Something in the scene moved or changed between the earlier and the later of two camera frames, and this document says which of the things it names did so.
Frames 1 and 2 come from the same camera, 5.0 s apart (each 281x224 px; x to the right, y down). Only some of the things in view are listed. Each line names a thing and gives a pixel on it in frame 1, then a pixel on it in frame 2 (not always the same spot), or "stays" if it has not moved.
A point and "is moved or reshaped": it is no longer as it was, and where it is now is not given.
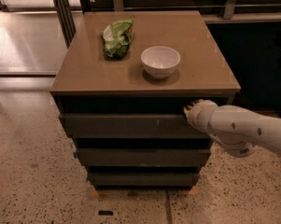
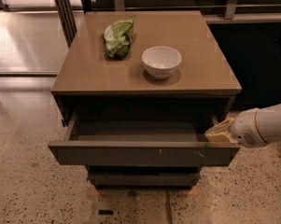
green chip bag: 117,38 stays
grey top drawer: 132,126 is moved or reshaped
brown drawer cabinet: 121,87 stays
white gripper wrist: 196,114 to 243,129
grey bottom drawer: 144,178 stays
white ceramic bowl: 160,62 stays
